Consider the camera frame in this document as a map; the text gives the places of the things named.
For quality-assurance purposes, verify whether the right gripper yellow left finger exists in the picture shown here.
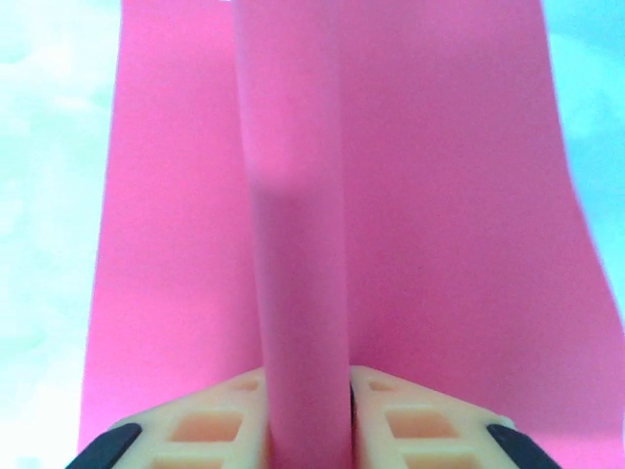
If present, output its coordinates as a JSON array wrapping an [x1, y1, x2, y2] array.
[[71, 366, 275, 469]]

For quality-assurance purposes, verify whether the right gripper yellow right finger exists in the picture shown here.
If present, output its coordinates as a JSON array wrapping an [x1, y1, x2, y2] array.
[[346, 364, 552, 469]]

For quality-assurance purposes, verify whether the red paper sheet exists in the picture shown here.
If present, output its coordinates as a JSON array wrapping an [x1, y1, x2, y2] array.
[[75, 0, 625, 469]]

